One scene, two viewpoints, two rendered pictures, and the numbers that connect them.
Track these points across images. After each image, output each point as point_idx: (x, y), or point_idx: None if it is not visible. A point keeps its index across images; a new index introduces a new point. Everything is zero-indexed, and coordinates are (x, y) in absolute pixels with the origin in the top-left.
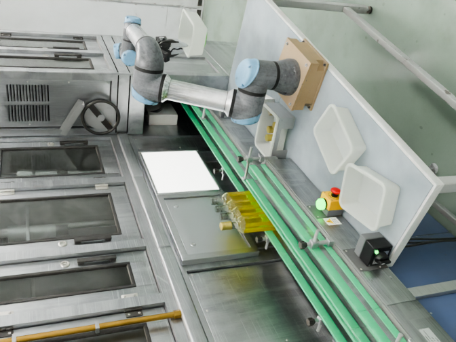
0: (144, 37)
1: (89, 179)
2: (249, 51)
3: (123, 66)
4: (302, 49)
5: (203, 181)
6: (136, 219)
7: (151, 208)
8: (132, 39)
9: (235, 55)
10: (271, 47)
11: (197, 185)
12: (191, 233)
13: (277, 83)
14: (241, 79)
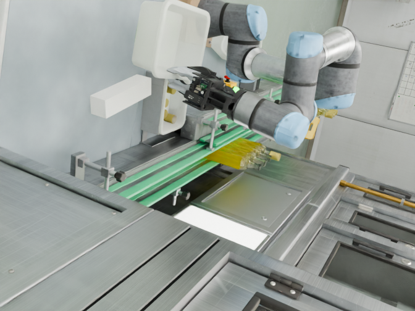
0: (348, 28)
1: None
2: (57, 49)
3: (172, 252)
4: None
5: (194, 218)
6: (310, 242)
7: (292, 229)
8: (341, 49)
9: (2, 88)
10: (117, 11)
11: (209, 219)
12: (278, 198)
13: None
14: (264, 29)
